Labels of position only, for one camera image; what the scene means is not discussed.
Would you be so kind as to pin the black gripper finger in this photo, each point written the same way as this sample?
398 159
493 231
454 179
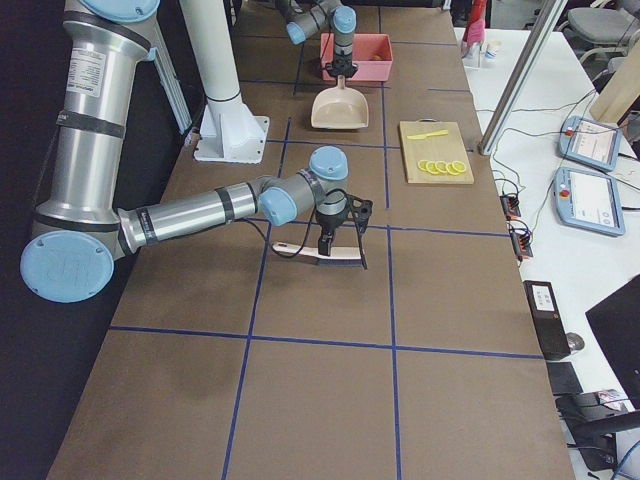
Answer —
328 241
321 246

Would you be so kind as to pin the beige hand brush black bristles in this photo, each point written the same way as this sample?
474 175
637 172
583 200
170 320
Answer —
338 256

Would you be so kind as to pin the near orange connector block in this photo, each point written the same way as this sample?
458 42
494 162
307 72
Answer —
521 239

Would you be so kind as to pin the far orange connector block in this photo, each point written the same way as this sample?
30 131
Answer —
510 205

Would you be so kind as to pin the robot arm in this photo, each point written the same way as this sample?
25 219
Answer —
339 18
101 207

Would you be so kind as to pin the orange connector block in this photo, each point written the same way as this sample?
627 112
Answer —
521 239
510 205

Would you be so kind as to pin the black monitor stand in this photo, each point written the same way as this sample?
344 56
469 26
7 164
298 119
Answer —
593 427

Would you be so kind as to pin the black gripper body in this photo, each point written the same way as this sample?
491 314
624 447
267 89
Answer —
341 64
329 218

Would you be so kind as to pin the teach pendant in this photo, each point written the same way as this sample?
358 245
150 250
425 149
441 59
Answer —
589 201
590 143

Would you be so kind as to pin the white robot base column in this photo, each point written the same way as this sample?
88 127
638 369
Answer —
229 131

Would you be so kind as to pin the beige plastic dustpan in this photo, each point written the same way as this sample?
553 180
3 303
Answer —
340 108

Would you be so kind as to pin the yellow plastic knife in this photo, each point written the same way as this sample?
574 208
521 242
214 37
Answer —
426 135

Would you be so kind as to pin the black box with label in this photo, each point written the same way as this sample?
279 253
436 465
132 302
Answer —
546 319

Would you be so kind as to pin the near teach pendant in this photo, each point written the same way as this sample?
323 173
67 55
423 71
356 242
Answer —
589 201

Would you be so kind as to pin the far teach pendant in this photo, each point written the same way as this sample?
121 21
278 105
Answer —
590 143

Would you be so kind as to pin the aluminium frame post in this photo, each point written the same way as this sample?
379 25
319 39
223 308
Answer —
538 36

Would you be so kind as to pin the office chair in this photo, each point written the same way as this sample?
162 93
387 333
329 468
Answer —
607 30

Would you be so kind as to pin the black monitor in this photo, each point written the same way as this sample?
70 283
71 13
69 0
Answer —
615 324

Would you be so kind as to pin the pink plastic bin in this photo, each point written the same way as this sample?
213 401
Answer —
372 53

